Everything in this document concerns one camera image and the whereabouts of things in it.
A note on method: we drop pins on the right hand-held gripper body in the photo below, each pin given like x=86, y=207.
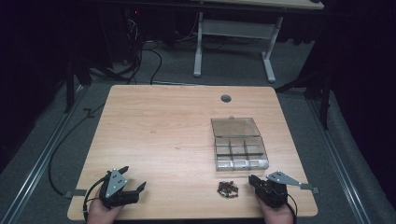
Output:
x=274, y=193

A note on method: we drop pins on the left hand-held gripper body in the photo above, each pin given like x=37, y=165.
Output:
x=114, y=188

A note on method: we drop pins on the pile of small brown parts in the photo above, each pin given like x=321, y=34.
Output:
x=228, y=189

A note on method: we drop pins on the clear plastic compartment box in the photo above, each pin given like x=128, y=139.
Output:
x=239, y=144

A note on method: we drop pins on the person's right hand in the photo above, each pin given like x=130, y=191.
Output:
x=277, y=215

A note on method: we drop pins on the person's left hand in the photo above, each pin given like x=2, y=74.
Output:
x=99, y=214

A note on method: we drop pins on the grey table grommet hole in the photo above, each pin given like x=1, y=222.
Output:
x=226, y=98

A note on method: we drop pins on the black metal stand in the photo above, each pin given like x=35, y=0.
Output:
x=323, y=102
x=70, y=88

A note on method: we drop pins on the grey metal table bracket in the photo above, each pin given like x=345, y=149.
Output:
x=75, y=193
x=310, y=188

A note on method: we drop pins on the metal floor rail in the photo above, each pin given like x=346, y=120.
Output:
x=40, y=166
x=339, y=174

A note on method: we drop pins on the white frame desk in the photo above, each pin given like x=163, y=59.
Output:
x=236, y=29

